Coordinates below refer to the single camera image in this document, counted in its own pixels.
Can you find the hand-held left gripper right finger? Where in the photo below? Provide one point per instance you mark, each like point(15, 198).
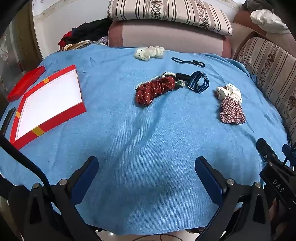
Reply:
point(209, 178)

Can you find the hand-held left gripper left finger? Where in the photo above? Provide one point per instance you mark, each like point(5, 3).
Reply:
point(86, 176)

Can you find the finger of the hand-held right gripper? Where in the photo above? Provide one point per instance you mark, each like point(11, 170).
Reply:
point(266, 150)
point(288, 153)

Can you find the red plaid scrunchie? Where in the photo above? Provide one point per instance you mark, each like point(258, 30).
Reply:
point(231, 111)

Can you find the white cherry print scrunchie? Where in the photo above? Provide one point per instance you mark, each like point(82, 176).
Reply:
point(231, 90)

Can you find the red gift box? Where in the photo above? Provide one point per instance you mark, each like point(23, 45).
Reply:
point(46, 102)

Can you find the blue striped hair band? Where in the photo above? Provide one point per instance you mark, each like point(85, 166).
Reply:
point(193, 81)

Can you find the red dotted scrunchie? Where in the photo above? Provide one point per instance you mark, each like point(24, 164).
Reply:
point(150, 92)

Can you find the blue blanket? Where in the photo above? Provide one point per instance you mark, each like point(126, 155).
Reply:
point(138, 139)

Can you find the striped floral sofa cushion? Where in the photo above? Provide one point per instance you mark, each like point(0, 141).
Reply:
point(272, 69)

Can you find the green bead pendant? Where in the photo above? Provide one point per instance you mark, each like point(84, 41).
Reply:
point(178, 83)

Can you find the red box lid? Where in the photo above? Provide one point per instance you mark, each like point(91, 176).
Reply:
point(25, 83)

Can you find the white cloth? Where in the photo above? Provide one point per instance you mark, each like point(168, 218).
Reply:
point(268, 20)

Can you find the patterned scarf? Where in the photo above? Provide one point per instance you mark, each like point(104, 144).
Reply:
point(78, 45)

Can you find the cream scrunchie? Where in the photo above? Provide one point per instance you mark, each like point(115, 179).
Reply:
point(148, 52)

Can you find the dark clothes pile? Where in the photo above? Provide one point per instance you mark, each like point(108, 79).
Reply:
point(92, 30)

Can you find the grey cloth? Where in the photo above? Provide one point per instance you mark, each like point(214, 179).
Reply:
point(256, 4)

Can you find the wooden cabinet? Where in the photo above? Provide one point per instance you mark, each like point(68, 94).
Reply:
point(27, 41)

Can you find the striped floral pillow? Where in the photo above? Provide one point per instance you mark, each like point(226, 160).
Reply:
point(173, 14)

